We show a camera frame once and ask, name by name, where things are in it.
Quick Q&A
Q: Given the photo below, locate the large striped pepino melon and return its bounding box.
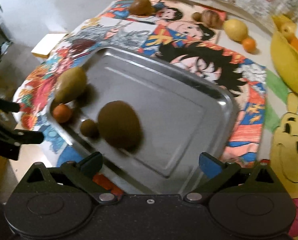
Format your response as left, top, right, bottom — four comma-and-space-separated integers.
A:
201, 10, 221, 28

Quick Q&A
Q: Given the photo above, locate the small orange tangerine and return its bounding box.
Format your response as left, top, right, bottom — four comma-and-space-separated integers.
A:
242, 37, 256, 53
52, 104, 73, 124

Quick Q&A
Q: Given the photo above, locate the small brown kiwi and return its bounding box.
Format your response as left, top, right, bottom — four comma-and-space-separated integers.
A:
80, 119, 99, 139

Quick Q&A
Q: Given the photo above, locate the metal baking tray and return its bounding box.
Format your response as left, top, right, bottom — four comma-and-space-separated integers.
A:
46, 46, 238, 194

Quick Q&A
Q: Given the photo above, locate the large brown kiwi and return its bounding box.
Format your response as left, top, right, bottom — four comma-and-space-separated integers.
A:
97, 100, 142, 151

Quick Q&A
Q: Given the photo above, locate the yellow lemon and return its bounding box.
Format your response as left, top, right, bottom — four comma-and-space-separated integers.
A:
223, 18, 248, 42

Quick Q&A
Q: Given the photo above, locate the yellow apple in bowl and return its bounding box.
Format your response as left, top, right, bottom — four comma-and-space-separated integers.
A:
280, 22, 297, 43

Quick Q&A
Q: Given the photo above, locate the cartoon drawing paper mat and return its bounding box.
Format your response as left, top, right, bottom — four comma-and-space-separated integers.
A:
13, 0, 298, 239

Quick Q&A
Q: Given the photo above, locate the yellow plastic bowl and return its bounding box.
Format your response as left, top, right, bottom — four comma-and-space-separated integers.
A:
270, 15, 298, 94

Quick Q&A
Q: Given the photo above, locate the white box gold trim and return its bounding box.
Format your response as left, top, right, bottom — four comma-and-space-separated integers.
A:
31, 33, 67, 59

